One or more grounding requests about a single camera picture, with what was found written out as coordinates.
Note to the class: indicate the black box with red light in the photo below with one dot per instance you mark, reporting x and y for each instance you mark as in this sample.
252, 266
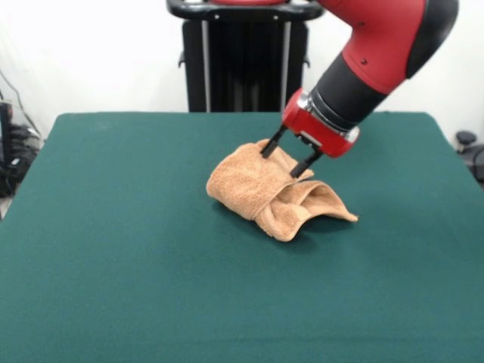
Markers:
6, 132

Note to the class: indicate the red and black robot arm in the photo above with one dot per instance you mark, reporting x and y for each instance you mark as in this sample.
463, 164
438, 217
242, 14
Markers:
378, 38

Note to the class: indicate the tan terry towel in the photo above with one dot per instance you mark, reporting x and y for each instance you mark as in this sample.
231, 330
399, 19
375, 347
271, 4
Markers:
242, 189

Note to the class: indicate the gray stand base black knob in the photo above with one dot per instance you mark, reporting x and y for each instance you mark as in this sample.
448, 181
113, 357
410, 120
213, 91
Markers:
466, 137

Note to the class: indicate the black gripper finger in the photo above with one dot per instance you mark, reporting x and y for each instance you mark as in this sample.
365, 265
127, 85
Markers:
273, 143
306, 164

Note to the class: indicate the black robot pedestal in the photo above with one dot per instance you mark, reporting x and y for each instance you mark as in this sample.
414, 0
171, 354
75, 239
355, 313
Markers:
246, 68

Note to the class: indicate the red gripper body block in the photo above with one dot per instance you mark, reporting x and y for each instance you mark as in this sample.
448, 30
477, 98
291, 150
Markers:
314, 125

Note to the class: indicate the dark green table cloth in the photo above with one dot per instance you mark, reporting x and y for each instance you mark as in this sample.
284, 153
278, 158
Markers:
113, 264

